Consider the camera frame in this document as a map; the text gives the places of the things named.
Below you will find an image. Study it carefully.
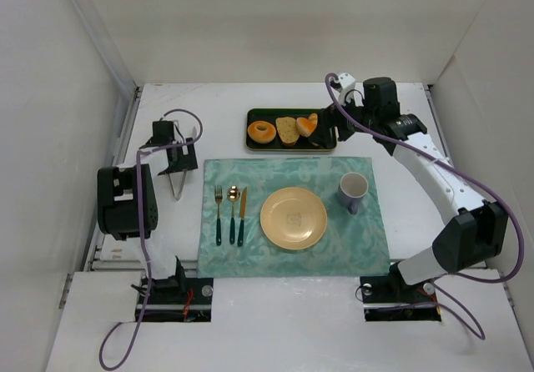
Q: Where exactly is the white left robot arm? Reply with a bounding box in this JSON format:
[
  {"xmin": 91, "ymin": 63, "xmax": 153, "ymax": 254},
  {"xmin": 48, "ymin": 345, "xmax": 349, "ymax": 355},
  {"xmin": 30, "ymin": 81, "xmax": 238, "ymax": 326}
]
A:
[{"xmin": 97, "ymin": 120, "xmax": 198, "ymax": 294}]

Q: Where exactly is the purple mug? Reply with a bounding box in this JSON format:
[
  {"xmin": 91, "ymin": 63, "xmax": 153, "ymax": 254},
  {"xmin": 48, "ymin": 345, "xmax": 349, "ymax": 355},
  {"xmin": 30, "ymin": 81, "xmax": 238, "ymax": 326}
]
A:
[{"xmin": 337, "ymin": 172, "xmax": 369, "ymax": 215}]

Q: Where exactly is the round orange bun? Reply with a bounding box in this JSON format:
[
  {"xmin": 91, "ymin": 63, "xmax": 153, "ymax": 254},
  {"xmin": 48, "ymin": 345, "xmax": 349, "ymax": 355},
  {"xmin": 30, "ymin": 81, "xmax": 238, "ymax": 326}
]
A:
[{"xmin": 296, "ymin": 117, "xmax": 317, "ymax": 138}]

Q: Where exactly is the gold knife green handle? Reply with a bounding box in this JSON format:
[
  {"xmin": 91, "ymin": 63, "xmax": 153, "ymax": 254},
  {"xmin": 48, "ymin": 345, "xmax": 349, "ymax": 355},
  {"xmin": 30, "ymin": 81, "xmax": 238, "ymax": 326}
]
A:
[{"xmin": 237, "ymin": 187, "xmax": 248, "ymax": 247}]

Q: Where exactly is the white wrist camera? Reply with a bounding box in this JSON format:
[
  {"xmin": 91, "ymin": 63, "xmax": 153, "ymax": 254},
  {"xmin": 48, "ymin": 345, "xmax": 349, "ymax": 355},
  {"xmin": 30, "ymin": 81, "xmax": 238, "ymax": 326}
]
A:
[
  {"xmin": 330, "ymin": 73, "xmax": 357, "ymax": 105},
  {"xmin": 173, "ymin": 120, "xmax": 197, "ymax": 143}
]

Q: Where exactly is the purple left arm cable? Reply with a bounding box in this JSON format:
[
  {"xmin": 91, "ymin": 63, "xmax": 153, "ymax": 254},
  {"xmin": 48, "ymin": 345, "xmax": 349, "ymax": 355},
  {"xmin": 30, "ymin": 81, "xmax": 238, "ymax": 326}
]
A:
[{"xmin": 98, "ymin": 108, "xmax": 204, "ymax": 370}]

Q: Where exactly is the dark green serving tray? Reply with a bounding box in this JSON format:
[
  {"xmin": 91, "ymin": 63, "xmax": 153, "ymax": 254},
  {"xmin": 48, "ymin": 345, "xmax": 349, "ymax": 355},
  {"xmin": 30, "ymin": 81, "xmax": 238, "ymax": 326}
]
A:
[{"xmin": 245, "ymin": 108, "xmax": 337, "ymax": 152}]

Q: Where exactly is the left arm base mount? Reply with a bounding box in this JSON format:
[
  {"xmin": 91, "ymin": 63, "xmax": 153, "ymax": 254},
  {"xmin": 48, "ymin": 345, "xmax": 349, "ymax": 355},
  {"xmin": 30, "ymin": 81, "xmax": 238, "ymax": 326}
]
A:
[{"xmin": 131, "ymin": 277, "xmax": 214, "ymax": 323}]

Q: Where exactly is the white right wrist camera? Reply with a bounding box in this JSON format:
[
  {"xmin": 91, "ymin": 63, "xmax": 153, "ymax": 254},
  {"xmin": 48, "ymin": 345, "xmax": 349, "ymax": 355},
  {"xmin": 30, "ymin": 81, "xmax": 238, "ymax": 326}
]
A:
[{"xmin": 330, "ymin": 73, "xmax": 357, "ymax": 105}]

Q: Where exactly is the seeded bread slice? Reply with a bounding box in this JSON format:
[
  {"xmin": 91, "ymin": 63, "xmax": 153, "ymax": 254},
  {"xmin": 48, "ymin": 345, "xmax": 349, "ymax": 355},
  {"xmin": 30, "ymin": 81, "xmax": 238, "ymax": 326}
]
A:
[{"xmin": 275, "ymin": 117, "xmax": 300, "ymax": 147}]

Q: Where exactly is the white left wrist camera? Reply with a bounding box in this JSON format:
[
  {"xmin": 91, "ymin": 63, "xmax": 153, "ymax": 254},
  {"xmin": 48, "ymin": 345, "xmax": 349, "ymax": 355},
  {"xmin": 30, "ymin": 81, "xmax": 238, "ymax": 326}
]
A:
[{"xmin": 173, "ymin": 120, "xmax": 197, "ymax": 143}]

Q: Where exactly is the orange bagel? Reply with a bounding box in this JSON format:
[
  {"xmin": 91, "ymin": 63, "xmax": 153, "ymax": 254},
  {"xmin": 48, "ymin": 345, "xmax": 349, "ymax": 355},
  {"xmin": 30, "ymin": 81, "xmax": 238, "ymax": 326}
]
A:
[{"xmin": 247, "ymin": 120, "xmax": 277, "ymax": 144}]

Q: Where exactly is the teal patterned placemat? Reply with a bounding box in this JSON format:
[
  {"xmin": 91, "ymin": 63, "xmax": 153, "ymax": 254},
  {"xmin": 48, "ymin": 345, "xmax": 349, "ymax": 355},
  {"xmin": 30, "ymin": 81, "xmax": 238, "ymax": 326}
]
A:
[{"xmin": 198, "ymin": 157, "xmax": 390, "ymax": 278}]

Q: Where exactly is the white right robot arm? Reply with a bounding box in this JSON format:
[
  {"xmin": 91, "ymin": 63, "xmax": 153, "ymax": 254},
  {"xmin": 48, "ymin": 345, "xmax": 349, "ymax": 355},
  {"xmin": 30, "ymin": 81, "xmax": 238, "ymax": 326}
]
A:
[{"xmin": 319, "ymin": 73, "xmax": 508, "ymax": 290}]

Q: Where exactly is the yellow round plate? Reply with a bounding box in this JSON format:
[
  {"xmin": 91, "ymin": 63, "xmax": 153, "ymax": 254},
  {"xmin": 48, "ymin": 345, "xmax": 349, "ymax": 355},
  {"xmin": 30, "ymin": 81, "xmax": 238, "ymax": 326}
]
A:
[{"xmin": 259, "ymin": 187, "xmax": 328, "ymax": 251}]

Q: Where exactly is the gold spoon green handle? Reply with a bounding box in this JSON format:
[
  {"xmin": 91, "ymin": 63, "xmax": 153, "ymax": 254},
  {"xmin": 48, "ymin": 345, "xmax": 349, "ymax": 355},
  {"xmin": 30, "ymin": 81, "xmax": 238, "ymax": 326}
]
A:
[{"xmin": 227, "ymin": 185, "xmax": 240, "ymax": 244}]

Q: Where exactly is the gold fork green handle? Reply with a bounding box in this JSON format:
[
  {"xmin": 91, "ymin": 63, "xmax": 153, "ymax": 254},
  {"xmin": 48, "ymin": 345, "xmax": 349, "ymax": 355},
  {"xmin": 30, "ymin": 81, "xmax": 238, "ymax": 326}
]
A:
[{"xmin": 214, "ymin": 185, "xmax": 223, "ymax": 246}]

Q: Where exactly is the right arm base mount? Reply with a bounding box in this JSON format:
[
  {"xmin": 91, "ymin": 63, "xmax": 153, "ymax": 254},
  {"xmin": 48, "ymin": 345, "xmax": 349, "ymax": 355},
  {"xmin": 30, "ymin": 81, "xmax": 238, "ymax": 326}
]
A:
[{"xmin": 355, "ymin": 276, "xmax": 441, "ymax": 322}]

